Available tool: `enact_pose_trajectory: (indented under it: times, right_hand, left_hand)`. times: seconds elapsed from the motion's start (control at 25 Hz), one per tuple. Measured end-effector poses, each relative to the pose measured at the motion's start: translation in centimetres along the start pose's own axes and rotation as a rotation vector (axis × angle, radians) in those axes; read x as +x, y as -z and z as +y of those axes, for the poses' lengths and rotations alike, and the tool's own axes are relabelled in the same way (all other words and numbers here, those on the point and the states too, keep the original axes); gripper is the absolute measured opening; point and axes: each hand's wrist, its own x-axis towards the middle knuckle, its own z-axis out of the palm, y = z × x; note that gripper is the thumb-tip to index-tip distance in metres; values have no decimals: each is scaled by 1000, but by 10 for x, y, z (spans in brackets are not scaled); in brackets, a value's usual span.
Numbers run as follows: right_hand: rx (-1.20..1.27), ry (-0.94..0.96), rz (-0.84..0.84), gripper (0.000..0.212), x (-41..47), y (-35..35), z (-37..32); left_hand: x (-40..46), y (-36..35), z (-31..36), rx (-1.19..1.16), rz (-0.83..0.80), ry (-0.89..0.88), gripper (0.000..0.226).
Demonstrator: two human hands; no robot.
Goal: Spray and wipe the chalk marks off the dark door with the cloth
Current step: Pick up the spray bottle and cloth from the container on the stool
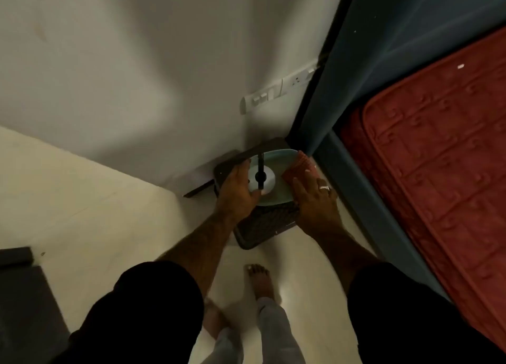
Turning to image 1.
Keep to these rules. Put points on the dark plastic stool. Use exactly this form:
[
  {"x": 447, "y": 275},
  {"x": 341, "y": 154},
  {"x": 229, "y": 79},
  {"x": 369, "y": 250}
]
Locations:
[{"x": 261, "y": 225}]

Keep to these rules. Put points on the person's left forearm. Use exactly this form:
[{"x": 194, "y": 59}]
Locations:
[{"x": 197, "y": 253}]

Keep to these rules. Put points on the black sleeve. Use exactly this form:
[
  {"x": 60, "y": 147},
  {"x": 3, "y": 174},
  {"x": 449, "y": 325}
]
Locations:
[
  {"x": 415, "y": 320},
  {"x": 138, "y": 316}
]

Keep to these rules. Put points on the black right sleeve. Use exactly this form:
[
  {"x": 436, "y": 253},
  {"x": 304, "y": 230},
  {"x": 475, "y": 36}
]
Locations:
[{"x": 415, "y": 320}]

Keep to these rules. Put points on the blue bed frame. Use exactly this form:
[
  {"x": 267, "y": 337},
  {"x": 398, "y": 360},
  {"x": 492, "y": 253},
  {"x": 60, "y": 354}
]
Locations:
[{"x": 375, "y": 39}]

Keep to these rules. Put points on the person's foot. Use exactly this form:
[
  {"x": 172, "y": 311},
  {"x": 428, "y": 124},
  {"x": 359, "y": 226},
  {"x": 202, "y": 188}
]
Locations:
[
  {"x": 213, "y": 318},
  {"x": 261, "y": 282}
]

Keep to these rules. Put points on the person's right foot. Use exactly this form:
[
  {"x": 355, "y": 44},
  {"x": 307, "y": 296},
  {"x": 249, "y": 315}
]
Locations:
[{"x": 261, "y": 282}]

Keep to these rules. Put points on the person's right forearm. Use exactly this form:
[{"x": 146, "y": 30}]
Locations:
[{"x": 344, "y": 257}]

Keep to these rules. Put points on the white spray bottle black trigger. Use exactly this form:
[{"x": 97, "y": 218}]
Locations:
[{"x": 270, "y": 180}]

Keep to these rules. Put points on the person's left foot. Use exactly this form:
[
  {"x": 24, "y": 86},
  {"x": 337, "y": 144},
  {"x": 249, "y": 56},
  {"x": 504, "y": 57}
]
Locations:
[{"x": 213, "y": 318}]

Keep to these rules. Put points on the black left sleeve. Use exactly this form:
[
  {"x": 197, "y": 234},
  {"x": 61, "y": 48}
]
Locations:
[{"x": 138, "y": 316}]

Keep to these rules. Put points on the person's right hand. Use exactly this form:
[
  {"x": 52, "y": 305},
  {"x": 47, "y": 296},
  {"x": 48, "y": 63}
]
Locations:
[{"x": 318, "y": 207}]

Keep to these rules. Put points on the red quilted mattress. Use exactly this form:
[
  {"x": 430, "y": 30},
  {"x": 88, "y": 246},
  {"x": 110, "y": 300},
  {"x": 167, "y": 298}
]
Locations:
[{"x": 435, "y": 138}]

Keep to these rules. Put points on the orange checked cloth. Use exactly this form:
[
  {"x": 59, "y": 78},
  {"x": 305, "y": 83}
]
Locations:
[{"x": 294, "y": 172}]

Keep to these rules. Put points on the person's left hand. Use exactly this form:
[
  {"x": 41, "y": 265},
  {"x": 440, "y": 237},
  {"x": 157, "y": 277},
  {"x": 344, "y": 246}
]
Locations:
[{"x": 235, "y": 196}]

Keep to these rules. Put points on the grey trousers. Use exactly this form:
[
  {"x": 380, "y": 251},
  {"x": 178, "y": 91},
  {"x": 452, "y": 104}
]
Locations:
[{"x": 276, "y": 336}]

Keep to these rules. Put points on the light green tray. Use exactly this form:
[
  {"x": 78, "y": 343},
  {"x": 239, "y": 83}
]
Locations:
[{"x": 282, "y": 196}]

